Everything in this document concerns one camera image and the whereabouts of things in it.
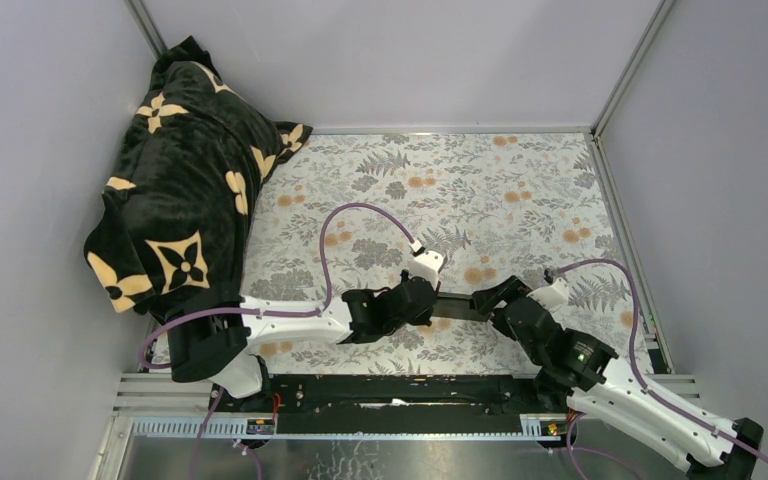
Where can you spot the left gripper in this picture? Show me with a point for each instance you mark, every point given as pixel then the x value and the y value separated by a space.
pixel 423 318

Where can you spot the floral tablecloth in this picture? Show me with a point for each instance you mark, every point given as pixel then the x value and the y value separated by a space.
pixel 337 216

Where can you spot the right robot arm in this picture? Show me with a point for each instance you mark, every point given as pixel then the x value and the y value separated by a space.
pixel 697 442

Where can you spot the black paper box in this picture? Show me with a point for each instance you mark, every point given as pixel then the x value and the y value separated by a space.
pixel 457 307

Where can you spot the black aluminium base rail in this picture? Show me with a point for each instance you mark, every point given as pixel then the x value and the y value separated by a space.
pixel 324 407

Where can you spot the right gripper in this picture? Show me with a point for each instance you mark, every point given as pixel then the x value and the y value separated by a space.
pixel 510 287

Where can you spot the black floral blanket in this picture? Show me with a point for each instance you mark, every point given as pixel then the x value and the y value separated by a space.
pixel 179 203

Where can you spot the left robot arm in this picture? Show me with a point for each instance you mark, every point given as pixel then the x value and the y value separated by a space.
pixel 222 346

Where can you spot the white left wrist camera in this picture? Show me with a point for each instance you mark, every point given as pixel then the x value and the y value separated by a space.
pixel 425 263

